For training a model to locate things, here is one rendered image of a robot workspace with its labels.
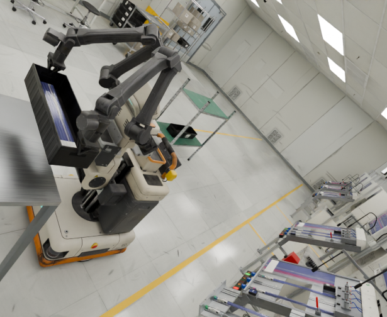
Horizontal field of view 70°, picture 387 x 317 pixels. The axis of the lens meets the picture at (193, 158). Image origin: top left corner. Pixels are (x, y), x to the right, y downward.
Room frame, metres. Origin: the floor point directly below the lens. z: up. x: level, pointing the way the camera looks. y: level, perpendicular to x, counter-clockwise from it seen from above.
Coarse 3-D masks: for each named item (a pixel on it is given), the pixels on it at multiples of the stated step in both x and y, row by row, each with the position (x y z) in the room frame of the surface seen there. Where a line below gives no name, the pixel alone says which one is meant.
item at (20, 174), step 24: (0, 96) 1.14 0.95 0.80; (0, 120) 1.02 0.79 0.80; (24, 120) 1.14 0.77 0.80; (0, 144) 0.92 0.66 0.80; (24, 144) 1.02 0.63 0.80; (0, 168) 0.83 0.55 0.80; (24, 168) 0.92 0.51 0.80; (48, 168) 1.02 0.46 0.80; (0, 192) 0.75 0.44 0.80; (24, 192) 0.83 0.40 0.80; (48, 192) 0.91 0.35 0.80; (48, 216) 0.92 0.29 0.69; (24, 240) 0.90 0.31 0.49; (0, 264) 0.91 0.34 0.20
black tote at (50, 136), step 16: (32, 64) 1.16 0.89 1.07; (32, 80) 1.12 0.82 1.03; (48, 80) 1.24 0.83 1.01; (64, 80) 1.29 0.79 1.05; (32, 96) 1.07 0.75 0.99; (64, 96) 1.25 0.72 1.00; (48, 112) 0.97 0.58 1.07; (64, 112) 1.19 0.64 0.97; (80, 112) 1.15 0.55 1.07; (48, 128) 0.94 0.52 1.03; (48, 144) 0.90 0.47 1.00; (48, 160) 0.87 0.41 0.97; (64, 160) 0.91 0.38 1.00; (80, 160) 0.96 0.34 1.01
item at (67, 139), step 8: (48, 88) 1.20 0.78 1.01; (48, 96) 1.14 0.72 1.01; (56, 96) 1.19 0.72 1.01; (48, 104) 1.09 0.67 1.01; (56, 104) 1.14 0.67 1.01; (56, 112) 1.09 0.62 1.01; (56, 120) 1.05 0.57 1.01; (64, 120) 1.09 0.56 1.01; (64, 128) 1.05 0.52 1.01; (64, 136) 1.00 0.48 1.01; (64, 144) 0.97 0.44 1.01; (72, 144) 1.01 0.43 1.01
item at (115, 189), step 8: (80, 168) 1.34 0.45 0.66; (80, 176) 1.30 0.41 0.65; (112, 176) 1.47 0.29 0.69; (112, 184) 1.39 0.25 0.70; (120, 184) 1.45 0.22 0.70; (104, 192) 1.36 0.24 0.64; (112, 192) 1.35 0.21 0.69; (120, 192) 1.40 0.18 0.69; (104, 200) 1.35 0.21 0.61; (112, 200) 1.39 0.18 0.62
